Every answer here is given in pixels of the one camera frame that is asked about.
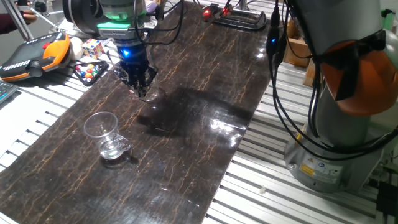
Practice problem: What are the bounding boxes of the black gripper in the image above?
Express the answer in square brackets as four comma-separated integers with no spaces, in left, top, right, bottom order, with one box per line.
[113,39,159,98]

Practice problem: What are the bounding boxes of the clear glass beaker with spout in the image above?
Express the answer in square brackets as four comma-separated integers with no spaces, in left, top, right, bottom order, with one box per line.
[138,84,167,105]

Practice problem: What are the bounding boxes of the clear plastic cup with handle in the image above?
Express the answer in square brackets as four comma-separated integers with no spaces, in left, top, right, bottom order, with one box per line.
[83,111,132,161]

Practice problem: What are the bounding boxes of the maroon sleeved forearm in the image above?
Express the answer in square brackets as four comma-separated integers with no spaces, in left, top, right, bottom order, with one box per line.
[0,12,19,35]

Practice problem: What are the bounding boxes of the person's hand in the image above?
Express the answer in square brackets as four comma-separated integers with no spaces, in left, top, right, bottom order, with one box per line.
[14,9,37,26]

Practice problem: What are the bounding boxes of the black triangle ball rack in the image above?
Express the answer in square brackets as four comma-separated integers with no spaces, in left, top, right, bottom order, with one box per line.
[73,60,109,87]

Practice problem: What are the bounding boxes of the rubik's cube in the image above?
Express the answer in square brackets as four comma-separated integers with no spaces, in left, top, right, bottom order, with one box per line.
[81,38,105,60]

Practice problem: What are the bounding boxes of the green flange adapter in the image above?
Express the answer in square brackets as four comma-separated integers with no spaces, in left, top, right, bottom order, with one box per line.
[96,21,140,32]

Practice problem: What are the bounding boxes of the white egg shaped object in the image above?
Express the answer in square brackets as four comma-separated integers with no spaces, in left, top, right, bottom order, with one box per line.
[68,37,84,62]

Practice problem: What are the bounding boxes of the dark marble pattern mat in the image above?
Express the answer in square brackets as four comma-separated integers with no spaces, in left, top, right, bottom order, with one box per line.
[0,1,274,224]

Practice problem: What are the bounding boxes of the black filament spool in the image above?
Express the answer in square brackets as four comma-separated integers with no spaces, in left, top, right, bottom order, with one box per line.
[62,0,108,35]

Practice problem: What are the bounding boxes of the small circuit board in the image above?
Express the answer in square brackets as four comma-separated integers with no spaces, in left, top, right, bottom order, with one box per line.
[201,2,231,23]

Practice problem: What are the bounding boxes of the orange black teach pendant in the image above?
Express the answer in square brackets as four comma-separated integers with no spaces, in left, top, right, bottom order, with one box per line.
[0,32,72,82]

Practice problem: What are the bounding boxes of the thin grey rod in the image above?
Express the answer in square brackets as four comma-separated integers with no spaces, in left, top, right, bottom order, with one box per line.
[30,6,62,32]

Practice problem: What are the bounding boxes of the black keyboard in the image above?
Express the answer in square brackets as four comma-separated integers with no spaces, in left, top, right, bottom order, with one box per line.
[0,80,19,105]

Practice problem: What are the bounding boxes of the brown cardboard box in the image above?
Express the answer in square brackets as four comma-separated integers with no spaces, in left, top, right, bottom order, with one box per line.
[303,57,317,88]
[283,18,312,68]

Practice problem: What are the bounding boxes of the green mini pool table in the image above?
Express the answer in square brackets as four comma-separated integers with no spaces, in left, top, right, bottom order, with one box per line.
[381,8,395,32]

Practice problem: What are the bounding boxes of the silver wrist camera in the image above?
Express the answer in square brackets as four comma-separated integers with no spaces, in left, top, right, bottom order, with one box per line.
[98,29,138,41]

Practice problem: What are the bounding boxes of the thin black gripper cables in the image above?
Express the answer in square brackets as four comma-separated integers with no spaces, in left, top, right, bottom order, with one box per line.
[132,0,188,45]

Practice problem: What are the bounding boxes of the black clamp frame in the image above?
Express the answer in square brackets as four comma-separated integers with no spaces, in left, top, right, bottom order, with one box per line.
[211,6,267,31]

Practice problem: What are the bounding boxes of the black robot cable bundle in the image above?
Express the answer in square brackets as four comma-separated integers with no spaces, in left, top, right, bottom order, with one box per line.
[266,0,398,160]

